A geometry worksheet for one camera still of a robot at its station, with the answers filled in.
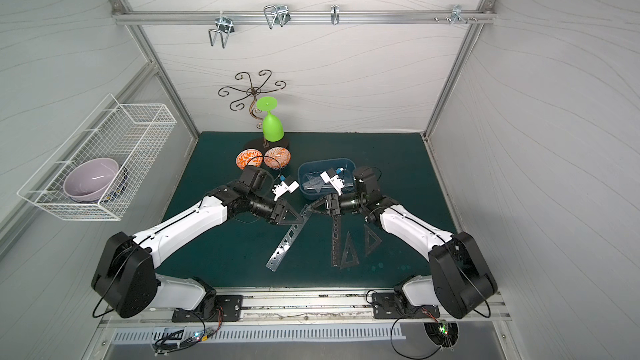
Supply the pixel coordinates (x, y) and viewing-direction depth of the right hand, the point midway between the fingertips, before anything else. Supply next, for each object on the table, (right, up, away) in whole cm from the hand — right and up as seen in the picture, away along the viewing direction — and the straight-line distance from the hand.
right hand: (310, 209), depth 75 cm
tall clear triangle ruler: (+13, -18, +9) cm, 24 cm away
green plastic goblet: (-15, +26, +17) cm, 35 cm away
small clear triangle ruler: (+20, -17, +12) cm, 28 cm away
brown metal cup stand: (-24, +41, +18) cm, 50 cm away
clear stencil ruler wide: (-6, -8, -6) cm, 12 cm away
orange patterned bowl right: (-17, +16, +36) cm, 43 cm away
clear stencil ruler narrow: (+8, -14, +13) cm, 21 cm away
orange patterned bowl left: (-29, +16, +33) cm, 47 cm away
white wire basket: (-58, +24, +4) cm, 63 cm away
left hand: (-2, -3, -3) cm, 5 cm away
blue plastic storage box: (-1, +4, +26) cm, 26 cm away
